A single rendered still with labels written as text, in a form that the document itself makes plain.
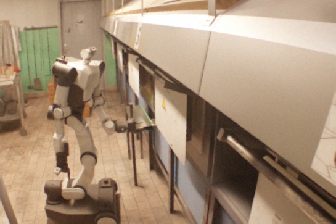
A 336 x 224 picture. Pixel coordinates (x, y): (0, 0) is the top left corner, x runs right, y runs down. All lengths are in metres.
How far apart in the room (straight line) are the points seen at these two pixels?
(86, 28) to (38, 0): 1.29
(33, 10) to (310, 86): 6.12
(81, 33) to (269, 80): 5.88
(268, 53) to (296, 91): 0.09
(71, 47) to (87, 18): 0.74
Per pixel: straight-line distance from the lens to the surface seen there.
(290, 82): 0.38
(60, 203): 2.49
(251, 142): 0.76
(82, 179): 2.33
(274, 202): 0.76
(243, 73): 0.47
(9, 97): 5.97
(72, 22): 6.19
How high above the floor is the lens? 1.68
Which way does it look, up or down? 17 degrees down
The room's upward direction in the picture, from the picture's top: straight up
